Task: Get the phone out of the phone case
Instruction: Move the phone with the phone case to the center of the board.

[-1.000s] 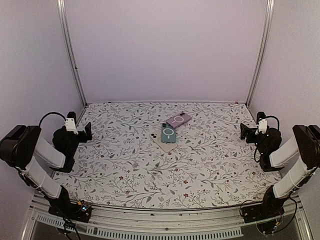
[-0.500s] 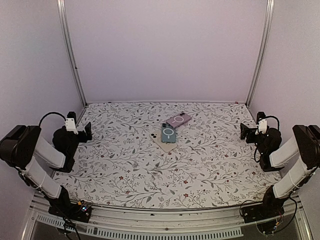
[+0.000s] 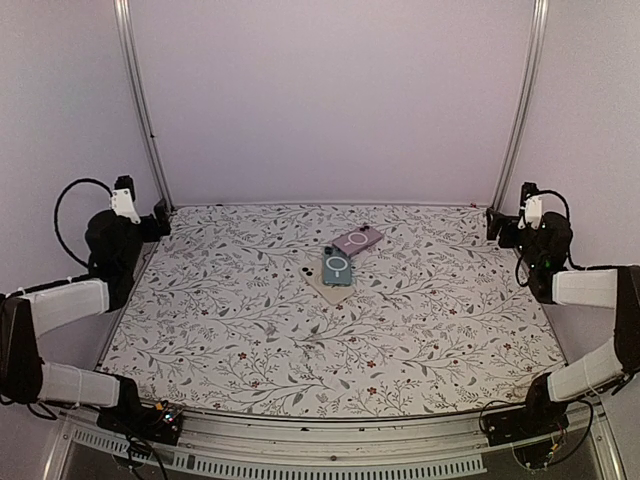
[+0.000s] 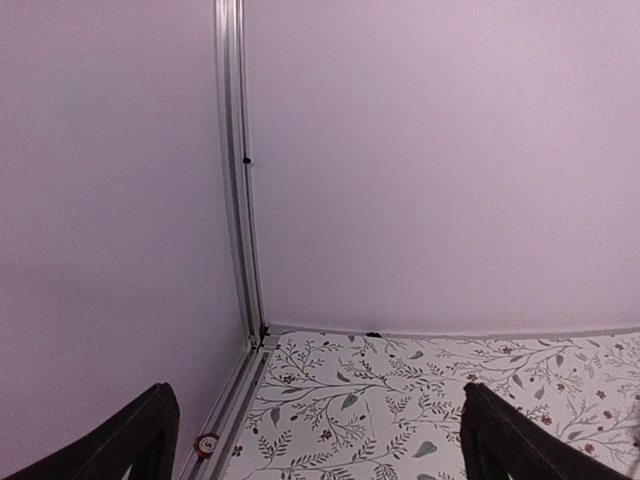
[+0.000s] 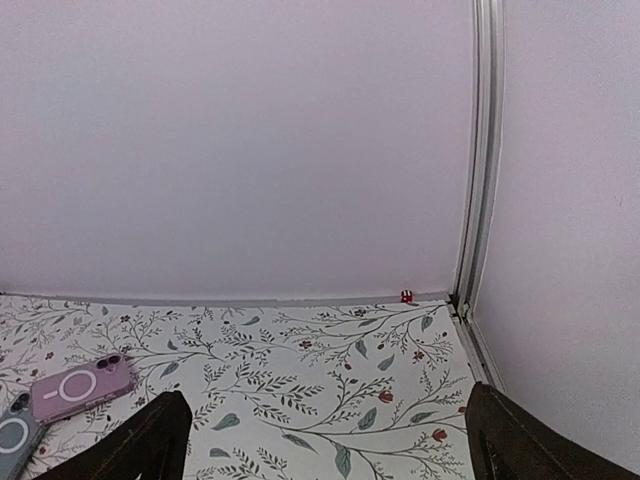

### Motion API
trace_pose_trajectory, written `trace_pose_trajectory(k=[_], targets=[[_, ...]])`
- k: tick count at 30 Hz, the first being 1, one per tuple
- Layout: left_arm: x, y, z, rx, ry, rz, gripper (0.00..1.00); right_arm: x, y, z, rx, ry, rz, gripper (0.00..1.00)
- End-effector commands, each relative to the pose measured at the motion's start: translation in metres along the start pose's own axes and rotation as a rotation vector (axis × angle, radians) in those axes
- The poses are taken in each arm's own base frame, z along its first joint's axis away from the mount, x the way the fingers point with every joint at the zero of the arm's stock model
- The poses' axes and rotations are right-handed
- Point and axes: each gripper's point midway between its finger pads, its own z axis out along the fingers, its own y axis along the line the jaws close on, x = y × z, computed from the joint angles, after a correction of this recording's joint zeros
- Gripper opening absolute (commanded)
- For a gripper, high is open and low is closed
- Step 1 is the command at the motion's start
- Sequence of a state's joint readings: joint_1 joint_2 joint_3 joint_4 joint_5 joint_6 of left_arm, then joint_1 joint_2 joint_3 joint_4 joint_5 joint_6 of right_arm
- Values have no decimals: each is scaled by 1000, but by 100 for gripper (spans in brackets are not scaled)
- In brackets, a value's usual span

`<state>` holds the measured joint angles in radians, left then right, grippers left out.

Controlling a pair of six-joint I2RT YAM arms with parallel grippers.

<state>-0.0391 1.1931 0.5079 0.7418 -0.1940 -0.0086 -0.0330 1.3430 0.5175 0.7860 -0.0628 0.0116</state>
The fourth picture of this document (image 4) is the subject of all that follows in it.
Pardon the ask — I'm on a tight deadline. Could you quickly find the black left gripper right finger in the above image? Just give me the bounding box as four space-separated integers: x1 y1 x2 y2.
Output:
462 383 626 480

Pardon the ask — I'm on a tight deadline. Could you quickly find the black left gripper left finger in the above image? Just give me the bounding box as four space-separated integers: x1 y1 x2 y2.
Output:
10 383 180 480

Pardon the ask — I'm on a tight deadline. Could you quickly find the red round button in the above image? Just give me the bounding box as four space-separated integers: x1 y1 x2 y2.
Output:
193 433 219 459

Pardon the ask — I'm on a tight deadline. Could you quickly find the floral patterned table mat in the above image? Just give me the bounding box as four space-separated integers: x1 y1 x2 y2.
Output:
206 331 639 479

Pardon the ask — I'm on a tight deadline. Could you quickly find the aluminium frame post back left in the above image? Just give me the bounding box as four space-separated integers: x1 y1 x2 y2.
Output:
214 1 267 345

